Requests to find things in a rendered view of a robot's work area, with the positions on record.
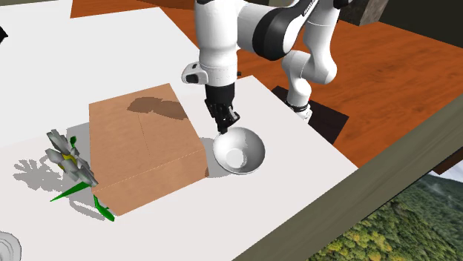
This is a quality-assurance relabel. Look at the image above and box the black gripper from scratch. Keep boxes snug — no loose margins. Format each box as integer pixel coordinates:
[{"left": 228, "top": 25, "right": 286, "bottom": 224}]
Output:
[{"left": 204, "top": 82, "right": 241, "bottom": 135}]

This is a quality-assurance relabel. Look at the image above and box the white bowl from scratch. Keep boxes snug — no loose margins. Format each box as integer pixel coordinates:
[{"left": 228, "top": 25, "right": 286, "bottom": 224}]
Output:
[{"left": 211, "top": 125, "right": 266, "bottom": 176}]

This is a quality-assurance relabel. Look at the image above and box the brown cardboard box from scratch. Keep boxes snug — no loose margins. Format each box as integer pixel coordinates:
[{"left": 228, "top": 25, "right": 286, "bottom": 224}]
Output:
[{"left": 88, "top": 82, "right": 210, "bottom": 217}]

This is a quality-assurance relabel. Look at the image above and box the dark robot stand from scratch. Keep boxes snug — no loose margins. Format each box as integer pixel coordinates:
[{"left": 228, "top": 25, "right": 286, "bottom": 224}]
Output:
[{"left": 270, "top": 85, "right": 350, "bottom": 146}]

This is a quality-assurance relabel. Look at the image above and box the white flower with green leaves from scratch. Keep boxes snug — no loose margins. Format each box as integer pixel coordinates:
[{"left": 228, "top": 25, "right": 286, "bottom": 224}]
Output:
[{"left": 45, "top": 128, "right": 116, "bottom": 222}]

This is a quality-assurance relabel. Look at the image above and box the grey stone block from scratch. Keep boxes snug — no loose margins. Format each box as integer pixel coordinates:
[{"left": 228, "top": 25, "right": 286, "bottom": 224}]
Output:
[{"left": 339, "top": 0, "right": 385, "bottom": 27}]

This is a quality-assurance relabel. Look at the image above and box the white round object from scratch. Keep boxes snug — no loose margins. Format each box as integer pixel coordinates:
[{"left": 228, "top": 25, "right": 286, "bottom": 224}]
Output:
[{"left": 0, "top": 231, "right": 23, "bottom": 261}]

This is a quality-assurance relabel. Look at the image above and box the forest landscape wall picture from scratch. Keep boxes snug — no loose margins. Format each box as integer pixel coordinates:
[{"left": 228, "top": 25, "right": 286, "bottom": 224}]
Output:
[{"left": 306, "top": 172, "right": 463, "bottom": 261}]

